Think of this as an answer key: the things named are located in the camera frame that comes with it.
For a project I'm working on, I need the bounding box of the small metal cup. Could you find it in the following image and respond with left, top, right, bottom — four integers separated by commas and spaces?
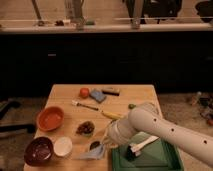
89, 141, 100, 150

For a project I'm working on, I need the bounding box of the red tomato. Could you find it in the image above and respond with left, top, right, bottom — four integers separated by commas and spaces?
79, 88, 90, 98

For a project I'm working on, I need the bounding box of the white dish brush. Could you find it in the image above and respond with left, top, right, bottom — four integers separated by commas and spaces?
126, 136, 158, 161

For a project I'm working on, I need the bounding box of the small white bowl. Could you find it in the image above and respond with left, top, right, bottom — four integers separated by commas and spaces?
54, 137, 73, 157

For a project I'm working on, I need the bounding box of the orange bowl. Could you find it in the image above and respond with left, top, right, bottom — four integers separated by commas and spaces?
36, 106, 64, 132

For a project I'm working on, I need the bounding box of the dark maroon bowl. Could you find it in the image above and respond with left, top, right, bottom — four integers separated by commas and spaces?
24, 137, 53, 166

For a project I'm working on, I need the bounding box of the fork with dark handle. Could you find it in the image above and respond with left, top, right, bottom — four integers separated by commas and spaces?
71, 100, 99, 111

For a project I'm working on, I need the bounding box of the yellow banana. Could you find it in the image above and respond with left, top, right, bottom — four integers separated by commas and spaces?
101, 111, 123, 120

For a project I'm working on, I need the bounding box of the green plastic tray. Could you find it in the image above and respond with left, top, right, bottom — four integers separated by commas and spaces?
112, 139, 184, 171

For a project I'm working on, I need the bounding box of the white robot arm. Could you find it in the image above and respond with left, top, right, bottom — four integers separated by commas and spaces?
104, 102, 213, 168

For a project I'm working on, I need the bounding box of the blue sponge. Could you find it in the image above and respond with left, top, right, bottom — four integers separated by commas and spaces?
90, 89, 106, 103

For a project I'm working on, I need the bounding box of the light blue towel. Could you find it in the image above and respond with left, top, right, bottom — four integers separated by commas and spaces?
78, 144, 105, 160

